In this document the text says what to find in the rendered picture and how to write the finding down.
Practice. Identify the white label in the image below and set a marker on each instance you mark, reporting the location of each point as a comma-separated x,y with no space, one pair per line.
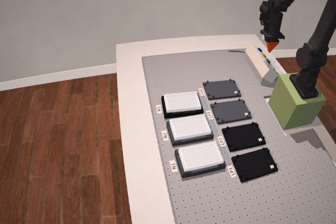
209,114
201,91
231,171
165,136
158,108
221,141
173,166

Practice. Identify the white button panel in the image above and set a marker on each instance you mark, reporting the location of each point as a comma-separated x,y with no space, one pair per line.
259,64

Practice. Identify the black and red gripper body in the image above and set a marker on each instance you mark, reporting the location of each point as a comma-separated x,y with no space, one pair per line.
273,33

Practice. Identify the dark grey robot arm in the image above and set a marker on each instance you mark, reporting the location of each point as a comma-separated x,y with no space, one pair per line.
313,54

